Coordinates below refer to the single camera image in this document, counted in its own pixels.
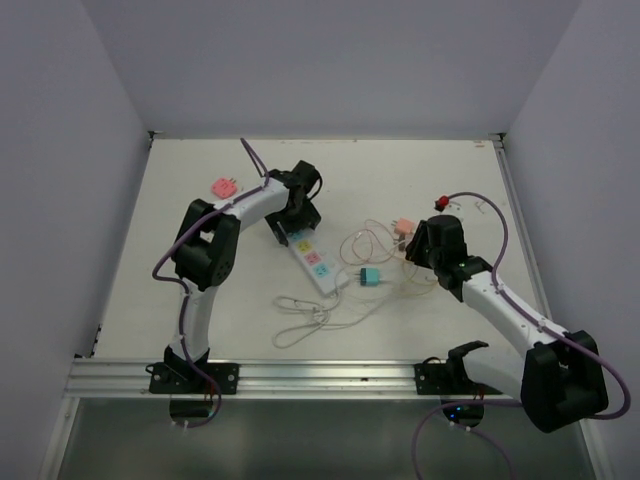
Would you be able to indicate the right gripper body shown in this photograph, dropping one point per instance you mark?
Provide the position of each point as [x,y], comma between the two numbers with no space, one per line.
[434,259]

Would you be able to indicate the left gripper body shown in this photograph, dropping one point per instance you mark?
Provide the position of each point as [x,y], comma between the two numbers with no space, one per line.
[292,220]

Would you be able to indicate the pink cube plug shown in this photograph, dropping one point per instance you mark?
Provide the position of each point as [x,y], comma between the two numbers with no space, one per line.
[403,227]
[401,245]

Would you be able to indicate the white power strip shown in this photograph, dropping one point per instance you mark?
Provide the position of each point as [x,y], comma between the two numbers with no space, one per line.
[321,266]

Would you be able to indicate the teal cube plug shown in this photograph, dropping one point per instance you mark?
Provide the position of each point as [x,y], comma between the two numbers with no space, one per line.
[367,277]

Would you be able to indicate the pink plug adapter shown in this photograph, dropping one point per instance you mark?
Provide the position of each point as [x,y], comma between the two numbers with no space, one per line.
[224,188]

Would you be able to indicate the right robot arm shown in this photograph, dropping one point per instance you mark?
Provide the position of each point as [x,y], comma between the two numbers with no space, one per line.
[553,374]

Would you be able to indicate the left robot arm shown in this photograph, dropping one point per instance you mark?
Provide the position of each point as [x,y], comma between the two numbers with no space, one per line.
[204,252]

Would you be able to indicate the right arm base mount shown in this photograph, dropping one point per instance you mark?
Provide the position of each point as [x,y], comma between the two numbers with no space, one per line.
[443,377]

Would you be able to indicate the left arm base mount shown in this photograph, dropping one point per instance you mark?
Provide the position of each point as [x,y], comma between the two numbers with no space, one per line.
[165,380]

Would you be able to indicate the aluminium front rail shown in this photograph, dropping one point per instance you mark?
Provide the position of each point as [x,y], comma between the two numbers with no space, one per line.
[101,378]

